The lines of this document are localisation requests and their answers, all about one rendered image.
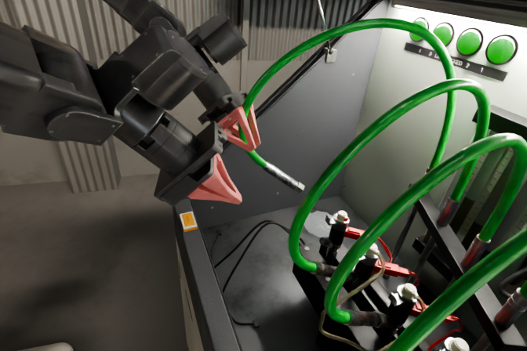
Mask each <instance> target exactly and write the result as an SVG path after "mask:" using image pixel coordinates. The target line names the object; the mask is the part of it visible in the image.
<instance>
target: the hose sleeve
mask: <svg viewBox="0 0 527 351"><path fill-rule="evenodd" d="M263 170H265V171H266V172H267V173H270V175H273V176H274V177H275V178H277V179H279V180H280V181H282V182H283V183H284V184H285V185H287V186H289V187H291V188H292V189H295V188H297V186H298V182H297V181H296V180H295V179H294V178H292V177H291V176H289V175H287V174H285V173H284V172H283V171H281V170H280V169H279V168H277V167H276V166H274V165H273V164H271V163H270V162H268V161H267V165H266V166H265V167H264V168H263Z"/></svg>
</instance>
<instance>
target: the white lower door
mask: <svg viewBox="0 0 527 351"><path fill-rule="evenodd" d="M177 247H178V244H177ZM178 254H179V262H178V266H179V274H180V279H181V284H182V292H183V299H184V313H185V321H186V329H187V351H204V349H203V346H202V340H201V336H200V333H199V329H198V324H197V321H196V317H195V314H194V308H193V305H192V301H191V295H190V292H189V288H188V285H187V279H186V276H185V272H184V267H183V263H182V260H181V257H180V250H179V247H178Z"/></svg>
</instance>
